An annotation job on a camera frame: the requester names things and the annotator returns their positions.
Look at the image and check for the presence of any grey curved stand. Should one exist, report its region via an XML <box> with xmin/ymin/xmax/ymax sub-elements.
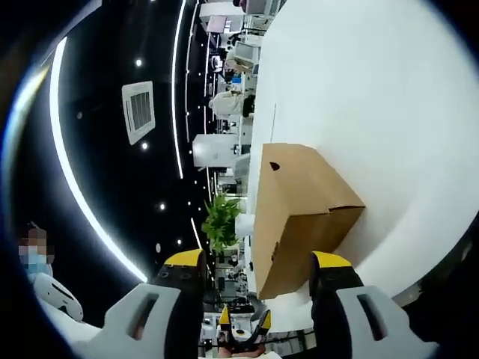
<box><xmin>246</xmin><ymin>292</ymin><xmax>271</xmax><ymax>319</ymax></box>

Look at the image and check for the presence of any green potted plant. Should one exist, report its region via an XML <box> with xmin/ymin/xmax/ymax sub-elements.
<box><xmin>201</xmin><ymin>191</ymin><xmax>256</xmax><ymax>252</ymax></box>

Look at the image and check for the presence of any ceiling air conditioner vent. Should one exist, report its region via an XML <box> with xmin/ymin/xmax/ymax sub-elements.
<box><xmin>121</xmin><ymin>81</ymin><xmax>156</xmax><ymax>146</ymax></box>

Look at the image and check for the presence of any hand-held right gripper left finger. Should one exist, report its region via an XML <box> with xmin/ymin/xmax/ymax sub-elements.
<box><xmin>91</xmin><ymin>249</ymin><xmax>206</xmax><ymax>359</ymax></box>

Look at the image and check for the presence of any wall screen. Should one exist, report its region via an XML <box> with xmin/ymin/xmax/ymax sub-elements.
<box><xmin>207</xmin><ymin>14</ymin><xmax>228</xmax><ymax>33</ymax></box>

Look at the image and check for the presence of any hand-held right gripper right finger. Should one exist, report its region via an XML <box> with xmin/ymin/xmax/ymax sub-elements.
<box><xmin>308</xmin><ymin>251</ymin><xmax>439</xmax><ymax>359</ymax></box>

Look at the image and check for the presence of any person's blue face mask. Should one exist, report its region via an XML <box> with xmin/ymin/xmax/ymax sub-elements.
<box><xmin>21</xmin><ymin>261</ymin><xmax>53</xmax><ymax>276</ymax></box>

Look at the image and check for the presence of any white mesh office chair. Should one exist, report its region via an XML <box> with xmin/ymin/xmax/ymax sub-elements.
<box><xmin>234</xmin><ymin>40</ymin><xmax>261</xmax><ymax>64</ymax></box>

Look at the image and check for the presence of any white square pillar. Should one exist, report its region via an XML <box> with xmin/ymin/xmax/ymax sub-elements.
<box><xmin>192</xmin><ymin>133</ymin><xmax>240</xmax><ymax>168</ymax></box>

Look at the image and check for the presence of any white chest-worn device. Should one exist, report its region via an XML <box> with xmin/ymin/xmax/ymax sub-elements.
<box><xmin>37</xmin><ymin>274</ymin><xmax>84</xmax><ymax>322</ymax></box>

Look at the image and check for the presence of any long ceiling light strip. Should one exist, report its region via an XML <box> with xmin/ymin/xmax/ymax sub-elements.
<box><xmin>172</xmin><ymin>0</ymin><xmax>187</xmax><ymax>180</ymax></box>
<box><xmin>48</xmin><ymin>37</ymin><xmax>149</xmax><ymax>283</ymax></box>

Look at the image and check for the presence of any brown cardboard shoe box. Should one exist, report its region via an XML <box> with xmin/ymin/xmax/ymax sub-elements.
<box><xmin>248</xmin><ymin>143</ymin><xmax>367</xmax><ymax>301</ymax></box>

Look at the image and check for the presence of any person's left hand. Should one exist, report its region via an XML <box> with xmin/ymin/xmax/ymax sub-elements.
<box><xmin>219</xmin><ymin>343</ymin><xmax>267</xmax><ymax>359</ymax></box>

